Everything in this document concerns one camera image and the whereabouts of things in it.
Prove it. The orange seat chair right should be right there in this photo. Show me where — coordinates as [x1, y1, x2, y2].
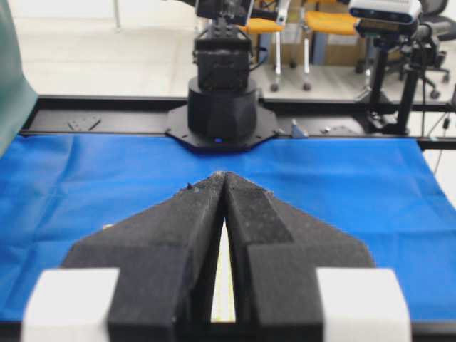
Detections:
[300, 1, 356, 91]

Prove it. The orange seat chair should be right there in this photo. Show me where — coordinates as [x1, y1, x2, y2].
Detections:
[300, 1, 356, 91]
[240, 1, 291, 92]

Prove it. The black office chair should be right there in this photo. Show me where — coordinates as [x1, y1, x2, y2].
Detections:
[418, 1, 455, 83]

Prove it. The white depth camera on stand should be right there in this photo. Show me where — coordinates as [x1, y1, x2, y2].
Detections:
[348, 0, 423, 37]

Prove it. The black camera stand post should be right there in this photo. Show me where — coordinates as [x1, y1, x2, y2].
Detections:
[356, 35, 421, 135]

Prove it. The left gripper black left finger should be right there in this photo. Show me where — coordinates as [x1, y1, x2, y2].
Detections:
[21, 172, 225, 341]

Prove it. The orange seat chair left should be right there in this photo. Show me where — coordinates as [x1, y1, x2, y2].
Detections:
[240, 1, 291, 92]

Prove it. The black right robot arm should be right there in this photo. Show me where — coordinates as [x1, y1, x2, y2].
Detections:
[165, 1, 281, 151]

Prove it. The blue table cloth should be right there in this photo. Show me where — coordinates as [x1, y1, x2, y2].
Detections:
[1, 135, 455, 321]

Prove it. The black aluminium table frame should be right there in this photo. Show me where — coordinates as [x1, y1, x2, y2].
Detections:
[19, 95, 456, 150]

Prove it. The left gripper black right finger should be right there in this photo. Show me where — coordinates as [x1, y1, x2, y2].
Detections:
[224, 172, 412, 341]

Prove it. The yellow checked towel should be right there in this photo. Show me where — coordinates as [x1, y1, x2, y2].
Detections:
[211, 222, 236, 323]

